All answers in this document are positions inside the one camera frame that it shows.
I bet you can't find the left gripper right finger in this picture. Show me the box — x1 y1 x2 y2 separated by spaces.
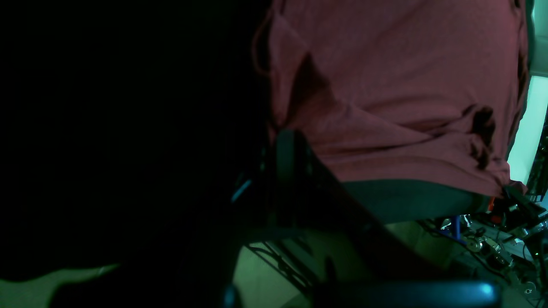
276 129 386 234

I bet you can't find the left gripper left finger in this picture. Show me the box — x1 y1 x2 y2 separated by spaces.
229 145 278 227

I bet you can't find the red long-sleeve T-shirt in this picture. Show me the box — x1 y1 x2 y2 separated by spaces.
257 0 529 197

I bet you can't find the black table cloth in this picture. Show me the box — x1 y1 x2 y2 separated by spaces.
1 0 499 282

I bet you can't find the white foam block left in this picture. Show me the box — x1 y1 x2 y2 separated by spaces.
509 0 548 190

